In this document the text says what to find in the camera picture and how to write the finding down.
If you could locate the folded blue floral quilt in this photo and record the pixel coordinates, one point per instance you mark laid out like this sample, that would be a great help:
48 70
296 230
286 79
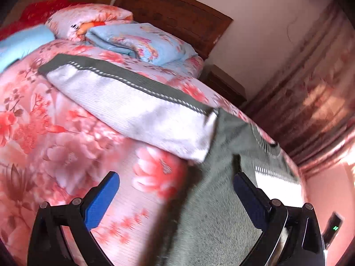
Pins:
144 41

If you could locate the red blanket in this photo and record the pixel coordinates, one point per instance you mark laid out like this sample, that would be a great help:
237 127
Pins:
33 12

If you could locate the large wooden headboard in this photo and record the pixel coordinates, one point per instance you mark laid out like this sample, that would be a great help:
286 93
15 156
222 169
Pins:
177 13

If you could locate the folded pink floral quilt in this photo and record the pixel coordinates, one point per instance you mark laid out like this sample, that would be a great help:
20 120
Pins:
91 18

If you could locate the dark wooden nightstand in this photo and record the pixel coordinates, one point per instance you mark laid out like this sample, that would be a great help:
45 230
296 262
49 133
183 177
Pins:
222 84

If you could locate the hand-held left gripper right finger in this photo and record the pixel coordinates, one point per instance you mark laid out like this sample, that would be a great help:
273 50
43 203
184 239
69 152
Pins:
251 202

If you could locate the floral bed sheet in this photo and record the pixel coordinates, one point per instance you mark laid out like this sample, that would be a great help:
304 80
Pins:
55 149

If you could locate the light blue cloth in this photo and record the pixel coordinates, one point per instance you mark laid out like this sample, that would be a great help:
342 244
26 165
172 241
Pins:
22 44

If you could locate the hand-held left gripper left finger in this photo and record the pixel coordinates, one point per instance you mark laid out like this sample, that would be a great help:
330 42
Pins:
101 202

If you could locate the patterned brown curtain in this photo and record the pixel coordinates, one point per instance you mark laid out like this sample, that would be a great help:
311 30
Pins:
313 88

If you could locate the green and white knitted sweater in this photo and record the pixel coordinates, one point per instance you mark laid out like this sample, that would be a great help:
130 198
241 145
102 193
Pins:
133 99

